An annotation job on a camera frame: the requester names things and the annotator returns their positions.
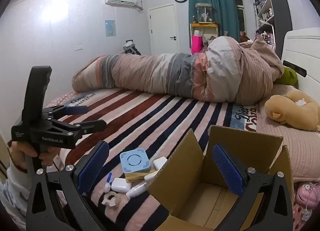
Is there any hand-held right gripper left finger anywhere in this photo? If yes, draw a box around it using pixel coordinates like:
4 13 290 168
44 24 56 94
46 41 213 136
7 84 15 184
25 141 110 231

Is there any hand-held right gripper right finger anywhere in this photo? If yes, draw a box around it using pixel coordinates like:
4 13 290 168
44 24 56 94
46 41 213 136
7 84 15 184
212 144 294 231

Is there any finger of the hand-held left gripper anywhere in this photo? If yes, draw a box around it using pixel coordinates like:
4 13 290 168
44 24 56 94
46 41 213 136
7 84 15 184
43 105 90 120
48 119 107 147

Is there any brown cardboard box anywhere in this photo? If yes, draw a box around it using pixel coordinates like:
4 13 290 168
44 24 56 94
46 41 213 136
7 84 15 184
146 125 296 231

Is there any person's left forearm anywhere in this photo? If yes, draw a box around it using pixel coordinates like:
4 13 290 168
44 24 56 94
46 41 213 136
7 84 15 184
0 164 34 224

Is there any person's left hand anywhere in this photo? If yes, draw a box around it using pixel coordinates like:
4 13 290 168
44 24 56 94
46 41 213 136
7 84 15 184
9 142 59 172

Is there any small white blue tube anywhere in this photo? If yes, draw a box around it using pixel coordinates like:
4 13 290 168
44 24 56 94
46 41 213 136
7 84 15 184
105 172 114 189

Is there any white earbud case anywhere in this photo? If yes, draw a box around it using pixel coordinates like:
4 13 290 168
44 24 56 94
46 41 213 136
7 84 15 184
111 177 132 193

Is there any flat tan box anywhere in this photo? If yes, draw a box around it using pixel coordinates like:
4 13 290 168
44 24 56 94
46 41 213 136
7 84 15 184
124 170 157 182

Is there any blue square plastic device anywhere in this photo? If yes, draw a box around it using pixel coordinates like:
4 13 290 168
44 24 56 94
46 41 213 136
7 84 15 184
119 147 152 173

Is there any white plastic bottle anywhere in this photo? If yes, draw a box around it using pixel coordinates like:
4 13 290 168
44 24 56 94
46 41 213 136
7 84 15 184
125 180 150 200

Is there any striped printed blanket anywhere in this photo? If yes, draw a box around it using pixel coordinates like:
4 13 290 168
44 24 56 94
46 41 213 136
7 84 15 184
44 88 261 231

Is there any small white plastic piece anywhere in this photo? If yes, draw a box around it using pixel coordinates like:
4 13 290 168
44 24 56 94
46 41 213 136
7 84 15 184
144 171 159 182

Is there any white charger block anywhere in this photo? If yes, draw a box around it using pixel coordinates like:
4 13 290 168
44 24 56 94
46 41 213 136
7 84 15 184
152 156 168 171

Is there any pink cat plastic case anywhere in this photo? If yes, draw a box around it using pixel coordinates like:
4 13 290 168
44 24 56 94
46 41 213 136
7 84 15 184
296 181 320 207

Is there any pink grey rolled quilt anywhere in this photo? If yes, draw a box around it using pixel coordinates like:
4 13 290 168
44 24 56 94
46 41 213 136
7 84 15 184
71 35 286 106

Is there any brown plush toy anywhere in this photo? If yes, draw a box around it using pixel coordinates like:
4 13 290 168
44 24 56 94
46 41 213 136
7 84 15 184
264 89 320 132

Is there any green plush toy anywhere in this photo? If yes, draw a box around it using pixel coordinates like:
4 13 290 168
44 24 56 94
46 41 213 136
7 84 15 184
273 66 298 86

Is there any white door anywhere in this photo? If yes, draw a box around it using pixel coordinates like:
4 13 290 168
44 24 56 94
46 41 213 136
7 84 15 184
148 4 180 56

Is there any pink gift bag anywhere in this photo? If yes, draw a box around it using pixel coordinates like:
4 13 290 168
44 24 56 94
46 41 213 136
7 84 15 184
191 35 204 54

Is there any white headboard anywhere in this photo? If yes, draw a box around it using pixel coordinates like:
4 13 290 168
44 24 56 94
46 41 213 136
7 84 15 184
281 27 320 102

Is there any yellow shelf rack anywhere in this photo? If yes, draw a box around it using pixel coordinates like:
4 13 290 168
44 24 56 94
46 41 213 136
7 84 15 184
190 22 220 54

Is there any teal curtain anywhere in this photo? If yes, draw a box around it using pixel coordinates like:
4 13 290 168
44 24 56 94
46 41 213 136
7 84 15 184
188 0 241 41

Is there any glass display case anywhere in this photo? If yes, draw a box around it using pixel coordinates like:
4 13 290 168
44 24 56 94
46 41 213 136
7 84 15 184
195 3 214 24

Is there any window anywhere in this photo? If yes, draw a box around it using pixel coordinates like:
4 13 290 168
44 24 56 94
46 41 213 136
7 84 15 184
233 0 247 35

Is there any dark tall bookshelf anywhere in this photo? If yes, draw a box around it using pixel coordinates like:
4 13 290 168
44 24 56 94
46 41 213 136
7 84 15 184
251 0 293 47

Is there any white tape ring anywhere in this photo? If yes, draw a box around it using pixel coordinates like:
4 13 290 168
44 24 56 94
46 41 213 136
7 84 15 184
103 191 121 208

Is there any light blue wall poster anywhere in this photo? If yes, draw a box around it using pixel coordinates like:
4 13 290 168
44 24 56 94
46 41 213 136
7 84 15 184
105 20 118 37

